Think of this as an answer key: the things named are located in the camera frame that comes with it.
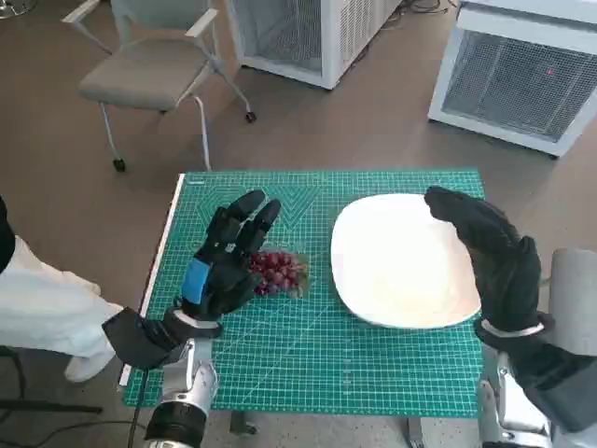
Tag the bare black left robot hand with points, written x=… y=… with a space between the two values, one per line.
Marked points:
x=224 y=280

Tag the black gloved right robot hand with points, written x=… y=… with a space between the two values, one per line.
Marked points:
x=503 y=270

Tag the red toy grape bunch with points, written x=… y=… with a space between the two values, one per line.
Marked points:
x=277 y=270

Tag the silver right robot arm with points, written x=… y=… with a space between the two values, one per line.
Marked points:
x=508 y=401

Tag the white plate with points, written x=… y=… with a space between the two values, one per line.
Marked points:
x=396 y=266

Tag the grey cylinder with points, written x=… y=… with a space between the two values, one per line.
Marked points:
x=576 y=298

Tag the green cutting mat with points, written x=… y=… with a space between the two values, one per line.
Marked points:
x=289 y=364

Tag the white mesh cabinet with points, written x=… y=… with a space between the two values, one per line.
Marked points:
x=508 y=84
x=289 y=32

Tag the black floor stand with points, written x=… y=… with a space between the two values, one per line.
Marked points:
x=46 y=409

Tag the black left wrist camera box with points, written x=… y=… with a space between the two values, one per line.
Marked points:
x=140 y=338

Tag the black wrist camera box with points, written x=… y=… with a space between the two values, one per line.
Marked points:
x=559 y=382
x=140 y=338

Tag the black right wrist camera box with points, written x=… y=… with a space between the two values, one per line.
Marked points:
x=559 y=382

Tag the dark table bracket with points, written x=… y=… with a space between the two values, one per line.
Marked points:
x=415 y=431
x=240 y=422

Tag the grey chair with white frame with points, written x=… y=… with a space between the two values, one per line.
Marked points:
x=144 y=70

